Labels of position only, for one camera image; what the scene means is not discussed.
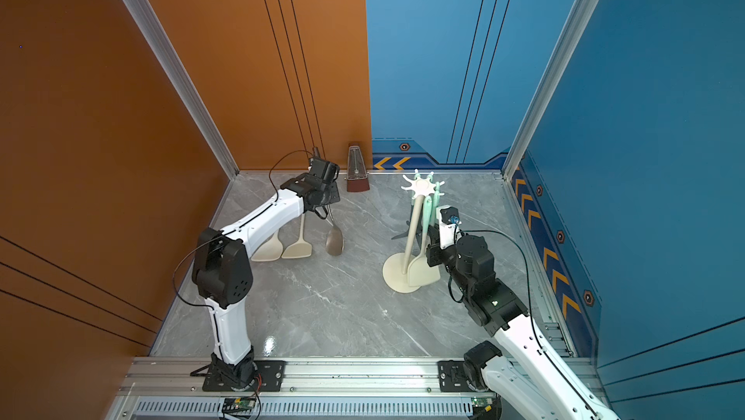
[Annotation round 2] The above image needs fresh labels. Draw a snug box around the aluminium rail frame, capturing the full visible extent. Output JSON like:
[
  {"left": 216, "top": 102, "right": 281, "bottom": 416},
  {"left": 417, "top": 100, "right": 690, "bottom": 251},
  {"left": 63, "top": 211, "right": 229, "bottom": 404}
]
[{"left": 104, "top": 355, "right": 612, "bottom": 420}]

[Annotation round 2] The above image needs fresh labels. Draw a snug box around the right green circuit board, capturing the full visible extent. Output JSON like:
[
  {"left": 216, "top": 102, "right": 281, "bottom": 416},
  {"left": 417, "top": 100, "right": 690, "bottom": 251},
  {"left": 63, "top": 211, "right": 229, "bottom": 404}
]
[{"left": 470, "top": 397, "right": 498, "bottom": 419}]

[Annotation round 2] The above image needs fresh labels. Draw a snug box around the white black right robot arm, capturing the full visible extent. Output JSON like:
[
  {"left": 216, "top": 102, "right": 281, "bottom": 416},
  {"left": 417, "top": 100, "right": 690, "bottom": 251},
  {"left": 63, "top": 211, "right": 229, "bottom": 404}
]
[{"left": 427, "top": 225, "right": 619, "bottom": 419}]

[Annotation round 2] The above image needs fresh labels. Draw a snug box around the cream utensil rack stand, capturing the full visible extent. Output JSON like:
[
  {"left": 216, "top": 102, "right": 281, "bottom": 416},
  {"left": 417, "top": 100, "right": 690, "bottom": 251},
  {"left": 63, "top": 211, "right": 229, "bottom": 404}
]
[{"left": 382, "top": 171, "right": 442, "bottom": 294}]

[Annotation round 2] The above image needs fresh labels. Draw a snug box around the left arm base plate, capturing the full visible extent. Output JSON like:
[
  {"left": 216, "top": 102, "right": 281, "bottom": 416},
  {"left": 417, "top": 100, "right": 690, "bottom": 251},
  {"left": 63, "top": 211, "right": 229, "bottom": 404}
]
[{"left": 202, "top": 360, "right": 286, "bottom": 394}]

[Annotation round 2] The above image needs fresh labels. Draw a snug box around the green circuit board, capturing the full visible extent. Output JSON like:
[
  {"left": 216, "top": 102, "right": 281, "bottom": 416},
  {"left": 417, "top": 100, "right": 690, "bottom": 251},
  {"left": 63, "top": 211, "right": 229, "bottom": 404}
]
[
  {"left": 220, "top": 397, "right": 262, "bottom": 419},
  {"left": 470, "top": 397, "right": 498, "bottom": 419}
]

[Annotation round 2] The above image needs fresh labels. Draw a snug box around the cream turner mint handle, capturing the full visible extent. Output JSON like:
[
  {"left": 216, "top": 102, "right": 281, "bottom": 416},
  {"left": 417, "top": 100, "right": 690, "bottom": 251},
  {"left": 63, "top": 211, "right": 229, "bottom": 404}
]
[{"left": 407, "top": 196, "right": 440, "bottom": 288}]

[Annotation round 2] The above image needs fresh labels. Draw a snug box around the cream spatula wooden handle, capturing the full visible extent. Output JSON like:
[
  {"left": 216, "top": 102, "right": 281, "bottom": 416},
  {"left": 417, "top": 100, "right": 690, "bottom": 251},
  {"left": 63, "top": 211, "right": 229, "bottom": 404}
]
[{"left": 251, "top": 230, "right": 284, "bottom": 262}]

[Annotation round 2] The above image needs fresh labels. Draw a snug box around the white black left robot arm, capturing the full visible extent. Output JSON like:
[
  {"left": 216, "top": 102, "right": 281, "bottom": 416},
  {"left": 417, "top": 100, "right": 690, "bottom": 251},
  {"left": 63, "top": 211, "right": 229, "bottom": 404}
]
[{"left": 188, "top": 166, "right": 341, "bottom": 392}]

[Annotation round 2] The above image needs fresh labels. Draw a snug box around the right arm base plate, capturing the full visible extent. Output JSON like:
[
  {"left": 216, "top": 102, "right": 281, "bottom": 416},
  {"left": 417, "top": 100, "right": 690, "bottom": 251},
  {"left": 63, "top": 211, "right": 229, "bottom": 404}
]
[{"left": 437, "top": 360, "right": 484, "bottom": 393}]

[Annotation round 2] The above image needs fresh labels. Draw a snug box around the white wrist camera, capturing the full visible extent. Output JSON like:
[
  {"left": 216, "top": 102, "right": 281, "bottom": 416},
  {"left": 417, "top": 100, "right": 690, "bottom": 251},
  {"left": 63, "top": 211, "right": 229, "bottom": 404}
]
[
  {"left": 437, "top": 206, "right": 461, "bottom": 249},
  {"left": 308, "top": 157, "right": 340, "bottom": 183}
]

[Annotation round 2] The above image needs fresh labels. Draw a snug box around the cream spatula mint handle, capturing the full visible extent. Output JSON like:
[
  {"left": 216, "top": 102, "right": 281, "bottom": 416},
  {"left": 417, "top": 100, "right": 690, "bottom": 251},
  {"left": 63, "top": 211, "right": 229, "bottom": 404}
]
[{"left": 281, "top": 214, "right": 312, "bottom": 259}]

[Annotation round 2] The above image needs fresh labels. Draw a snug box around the left green circuit board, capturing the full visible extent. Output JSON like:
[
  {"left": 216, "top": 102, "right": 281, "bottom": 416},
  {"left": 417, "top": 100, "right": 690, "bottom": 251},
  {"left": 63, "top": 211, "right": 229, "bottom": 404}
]
[{"left": 220, "top": 397, "right": 262, "bottom": 419}]

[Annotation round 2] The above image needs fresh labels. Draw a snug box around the dark metal trowel spatula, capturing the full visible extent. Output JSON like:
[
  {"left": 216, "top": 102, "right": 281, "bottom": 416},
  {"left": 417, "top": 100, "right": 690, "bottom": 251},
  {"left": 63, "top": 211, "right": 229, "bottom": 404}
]
[{"left": 325, "top": 207, "right": 345, "bottom": 256}]

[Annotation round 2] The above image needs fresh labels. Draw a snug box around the dark red metronome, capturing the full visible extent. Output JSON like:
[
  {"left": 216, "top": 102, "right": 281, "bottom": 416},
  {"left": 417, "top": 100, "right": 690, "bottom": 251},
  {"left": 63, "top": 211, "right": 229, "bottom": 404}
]
[{"left": 347, "top": 144, "right": 370, "bottom": 193}]

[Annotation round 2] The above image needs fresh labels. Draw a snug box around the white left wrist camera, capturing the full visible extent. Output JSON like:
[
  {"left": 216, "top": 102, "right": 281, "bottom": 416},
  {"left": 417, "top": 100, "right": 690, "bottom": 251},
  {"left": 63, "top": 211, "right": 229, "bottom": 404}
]
[{"left": 308, "top": 157, "right": 340, "bottom": 183}]

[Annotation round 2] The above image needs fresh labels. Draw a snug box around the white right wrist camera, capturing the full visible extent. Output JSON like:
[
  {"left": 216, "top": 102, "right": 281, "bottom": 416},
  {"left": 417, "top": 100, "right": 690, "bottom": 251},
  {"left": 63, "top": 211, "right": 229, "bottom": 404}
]
[{"left": 437, "top": 206, "right": 461, "bottom": 249}]

